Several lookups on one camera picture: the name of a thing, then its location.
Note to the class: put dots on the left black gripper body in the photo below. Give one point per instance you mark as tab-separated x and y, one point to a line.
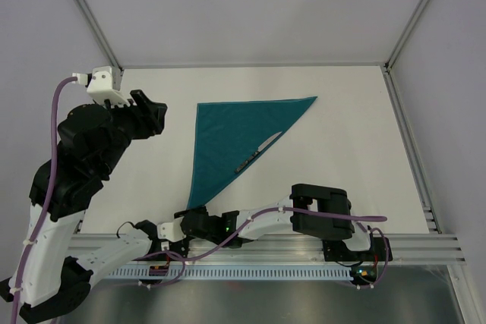
130	122

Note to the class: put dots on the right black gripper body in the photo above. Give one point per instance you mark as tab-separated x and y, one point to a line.
200	209

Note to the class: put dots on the teal satin napkin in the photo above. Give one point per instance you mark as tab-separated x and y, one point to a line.
226	133

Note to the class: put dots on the steel knife with dark handle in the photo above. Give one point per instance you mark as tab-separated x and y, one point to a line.
256	153

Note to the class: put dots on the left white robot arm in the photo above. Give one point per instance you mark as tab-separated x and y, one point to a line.
88	145

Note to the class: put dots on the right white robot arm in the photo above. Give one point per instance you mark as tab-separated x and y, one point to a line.
311	210

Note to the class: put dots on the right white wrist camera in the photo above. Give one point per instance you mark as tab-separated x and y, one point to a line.
171	231

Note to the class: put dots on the white slotted cable duct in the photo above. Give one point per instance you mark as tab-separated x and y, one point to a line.
234	273

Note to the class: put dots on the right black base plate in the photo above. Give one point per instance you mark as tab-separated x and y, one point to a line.
338	252

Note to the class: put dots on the left aluminium frame post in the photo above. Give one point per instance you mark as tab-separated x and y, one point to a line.
97	33

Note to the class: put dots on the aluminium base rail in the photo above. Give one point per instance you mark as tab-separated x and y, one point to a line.
407	249

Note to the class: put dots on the aluminium frame corner post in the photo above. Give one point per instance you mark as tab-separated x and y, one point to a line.
406	34

